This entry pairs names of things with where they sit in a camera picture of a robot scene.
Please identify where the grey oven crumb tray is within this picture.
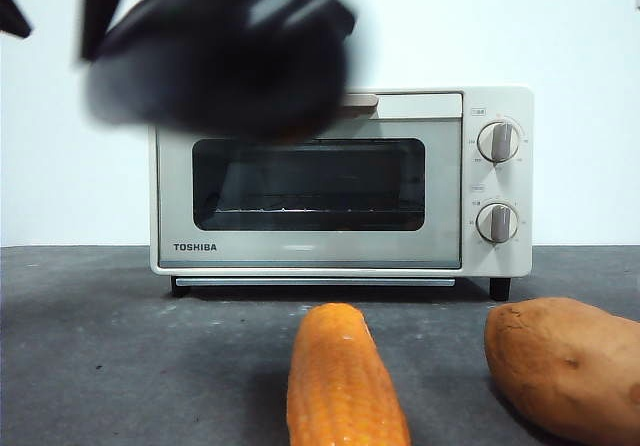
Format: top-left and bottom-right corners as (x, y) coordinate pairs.
(173, 276), (456, 287)

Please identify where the large beige temperature knob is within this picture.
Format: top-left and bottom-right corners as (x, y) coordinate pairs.
(477, 120), (521, 163)

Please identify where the cream Toshiba toaster oven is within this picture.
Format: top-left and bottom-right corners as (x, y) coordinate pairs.
(148, 85), (534, 301)

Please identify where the small beige timer knob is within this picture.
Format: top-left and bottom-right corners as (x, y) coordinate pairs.
(475, 202), (520, 244)

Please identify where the metal wire oven rack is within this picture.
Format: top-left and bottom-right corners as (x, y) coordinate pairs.
(214, 207), (424, 216)

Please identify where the oven door with beige handle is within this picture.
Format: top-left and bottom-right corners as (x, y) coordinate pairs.
(154, 92), (464, 270)

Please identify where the yellow corn cob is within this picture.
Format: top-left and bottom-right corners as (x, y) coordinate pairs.
(285, 302), (412, 446)

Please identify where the purple eggplant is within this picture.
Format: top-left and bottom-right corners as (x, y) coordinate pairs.
(82, 0), (314, 142)

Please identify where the brown sweet potato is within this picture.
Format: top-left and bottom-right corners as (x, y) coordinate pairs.
(483, 296), (640, 441)

